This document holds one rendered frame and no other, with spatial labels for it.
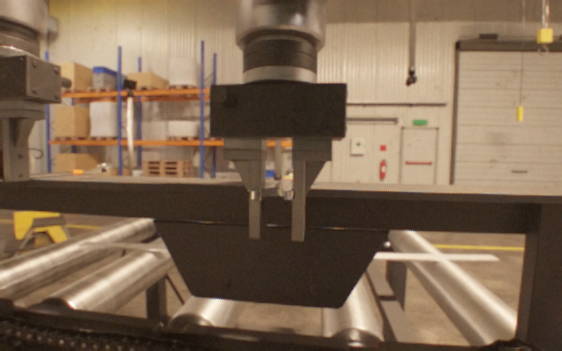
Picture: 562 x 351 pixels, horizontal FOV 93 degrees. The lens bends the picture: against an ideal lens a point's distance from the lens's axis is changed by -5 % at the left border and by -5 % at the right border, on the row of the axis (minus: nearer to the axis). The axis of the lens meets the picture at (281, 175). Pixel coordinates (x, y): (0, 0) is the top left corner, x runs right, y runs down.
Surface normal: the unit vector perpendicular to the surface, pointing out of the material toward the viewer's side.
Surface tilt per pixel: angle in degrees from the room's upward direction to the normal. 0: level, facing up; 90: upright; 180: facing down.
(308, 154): 90
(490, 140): 90
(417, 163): 90
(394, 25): 90
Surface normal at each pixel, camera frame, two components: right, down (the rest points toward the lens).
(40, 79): 0.99, 0.03
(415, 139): -0.13, 0.07
